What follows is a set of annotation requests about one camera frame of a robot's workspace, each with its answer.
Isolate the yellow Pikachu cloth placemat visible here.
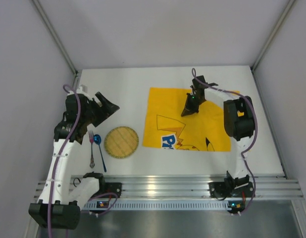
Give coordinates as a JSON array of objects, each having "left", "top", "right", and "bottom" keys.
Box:
[{"left": 142, "top": 88, "right": 231, "bottom": 152}]

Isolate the round woven bamboo plate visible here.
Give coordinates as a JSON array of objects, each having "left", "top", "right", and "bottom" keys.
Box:
[{"left": 104, "top": 126, "right": 139, "bottom": 159}]

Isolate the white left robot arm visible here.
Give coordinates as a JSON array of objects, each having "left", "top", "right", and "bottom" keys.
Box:
[{"left": 28, "top": 84, "right": 119, "bottom": 231}]

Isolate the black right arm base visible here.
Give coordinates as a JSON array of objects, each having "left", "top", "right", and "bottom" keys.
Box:
[{"left": 209, "top": 181, "right": 254, "bottom": 200}]

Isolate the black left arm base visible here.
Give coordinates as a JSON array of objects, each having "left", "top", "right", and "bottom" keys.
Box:
[{"left": 92, "top": 182, "right": 122, "bottom": 198}]

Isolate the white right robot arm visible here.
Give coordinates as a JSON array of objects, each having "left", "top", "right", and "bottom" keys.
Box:
[{"left": 181, "top": 75, "right": 257, "bottom": 195}]

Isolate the blue metal spoon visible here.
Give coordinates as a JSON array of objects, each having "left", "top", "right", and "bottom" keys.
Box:
[{"left": 94, "top": 134, "right": 107, "bottom": 173}]

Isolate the pink metal fork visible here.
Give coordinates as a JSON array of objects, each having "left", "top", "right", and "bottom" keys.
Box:
[{"left": 88, "top": 130, "right": 95, "bottom": 169}]

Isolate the slotted grey cable duct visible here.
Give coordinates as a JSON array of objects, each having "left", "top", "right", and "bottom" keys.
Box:
[{"left": 83, "top": 200, "right": 232, "bottom": 211}]

